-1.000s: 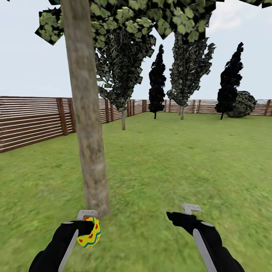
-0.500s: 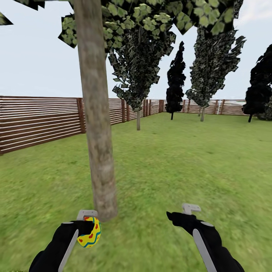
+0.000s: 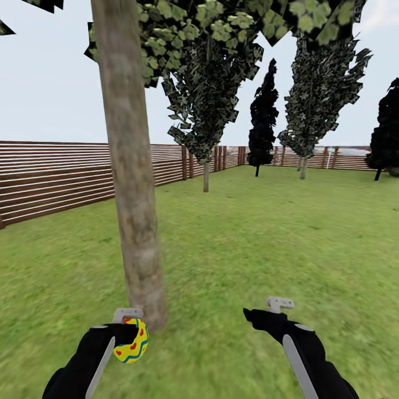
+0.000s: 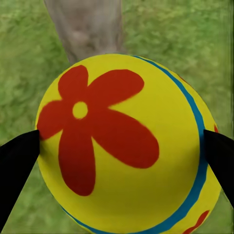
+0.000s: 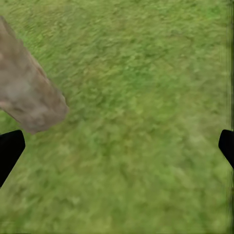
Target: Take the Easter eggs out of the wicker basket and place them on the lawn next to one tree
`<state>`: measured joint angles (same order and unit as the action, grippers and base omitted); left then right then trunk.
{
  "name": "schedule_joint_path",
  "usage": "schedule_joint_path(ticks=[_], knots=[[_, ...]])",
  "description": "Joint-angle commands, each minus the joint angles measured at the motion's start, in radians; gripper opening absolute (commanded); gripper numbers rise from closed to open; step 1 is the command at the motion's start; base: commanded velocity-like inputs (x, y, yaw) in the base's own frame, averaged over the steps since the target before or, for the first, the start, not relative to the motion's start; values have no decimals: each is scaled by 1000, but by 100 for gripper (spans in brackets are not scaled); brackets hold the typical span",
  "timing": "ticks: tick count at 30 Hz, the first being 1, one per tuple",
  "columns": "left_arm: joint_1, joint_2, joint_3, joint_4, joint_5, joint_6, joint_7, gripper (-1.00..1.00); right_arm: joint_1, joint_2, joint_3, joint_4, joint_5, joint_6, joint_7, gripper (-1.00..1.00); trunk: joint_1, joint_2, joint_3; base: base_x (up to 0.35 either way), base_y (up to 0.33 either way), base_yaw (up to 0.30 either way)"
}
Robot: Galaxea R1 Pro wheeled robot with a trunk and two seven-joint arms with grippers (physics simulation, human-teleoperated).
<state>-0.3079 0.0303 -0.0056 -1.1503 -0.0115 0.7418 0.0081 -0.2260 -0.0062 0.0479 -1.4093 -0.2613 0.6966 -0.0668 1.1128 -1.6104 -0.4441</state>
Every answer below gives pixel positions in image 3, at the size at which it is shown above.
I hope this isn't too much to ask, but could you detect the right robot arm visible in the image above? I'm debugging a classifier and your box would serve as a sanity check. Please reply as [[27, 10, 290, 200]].
[[243, 296, 360, 399]]

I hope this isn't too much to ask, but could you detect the easter egg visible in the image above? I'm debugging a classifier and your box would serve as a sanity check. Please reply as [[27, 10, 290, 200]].
[[113, 319, 149, 364]]

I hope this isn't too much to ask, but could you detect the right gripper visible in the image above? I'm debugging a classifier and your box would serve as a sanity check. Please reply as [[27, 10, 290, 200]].
[[243, 308, 288, 337]]

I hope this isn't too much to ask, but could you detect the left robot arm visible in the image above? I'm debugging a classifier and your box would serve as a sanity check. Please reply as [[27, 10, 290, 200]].
[[42, 308, 143, 399]]

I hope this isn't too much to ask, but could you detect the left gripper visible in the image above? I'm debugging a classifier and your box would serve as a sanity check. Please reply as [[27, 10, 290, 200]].
[[105, 324, 139, 347]]

